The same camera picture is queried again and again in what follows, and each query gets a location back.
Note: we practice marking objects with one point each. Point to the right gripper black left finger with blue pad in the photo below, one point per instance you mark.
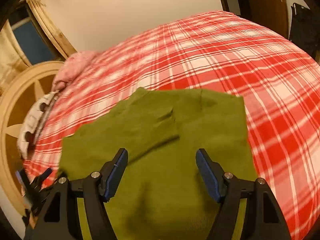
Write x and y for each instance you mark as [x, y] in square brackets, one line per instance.
[59, 217]

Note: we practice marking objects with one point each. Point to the green knit sweater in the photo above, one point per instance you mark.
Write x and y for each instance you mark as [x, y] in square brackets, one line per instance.
[161, 194]

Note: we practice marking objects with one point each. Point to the white brown patterned pillow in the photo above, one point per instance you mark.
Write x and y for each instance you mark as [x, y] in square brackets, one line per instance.
[34, 122]

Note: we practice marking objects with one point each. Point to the cream wooden headboard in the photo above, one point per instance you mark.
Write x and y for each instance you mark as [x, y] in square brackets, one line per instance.
[23, 91]

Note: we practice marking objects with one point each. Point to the pink floral pillow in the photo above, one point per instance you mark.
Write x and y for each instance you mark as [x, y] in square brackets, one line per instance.
[72, 68]

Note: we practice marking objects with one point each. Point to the beige curtain left panel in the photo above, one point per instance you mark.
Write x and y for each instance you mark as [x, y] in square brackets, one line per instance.
[13, 61]

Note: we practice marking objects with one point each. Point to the beige curtain panel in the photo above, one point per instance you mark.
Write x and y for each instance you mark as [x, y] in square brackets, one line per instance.
[54, 34]
[13, 61]

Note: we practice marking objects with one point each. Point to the red white plaid bed sheet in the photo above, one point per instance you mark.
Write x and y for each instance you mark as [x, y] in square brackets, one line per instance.
[216, 51]

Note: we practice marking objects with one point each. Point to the dark window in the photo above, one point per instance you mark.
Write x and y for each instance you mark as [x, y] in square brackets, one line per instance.
[33, 41]

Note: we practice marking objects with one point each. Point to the beige curtain right panel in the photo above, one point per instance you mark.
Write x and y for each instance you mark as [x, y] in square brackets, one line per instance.
[54, 34]

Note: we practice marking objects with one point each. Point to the black folded stroller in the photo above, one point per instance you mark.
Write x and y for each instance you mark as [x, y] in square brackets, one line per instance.
[304, 31]

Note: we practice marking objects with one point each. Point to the brown wooden door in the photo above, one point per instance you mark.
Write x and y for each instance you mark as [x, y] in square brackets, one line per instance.
[271, 14]

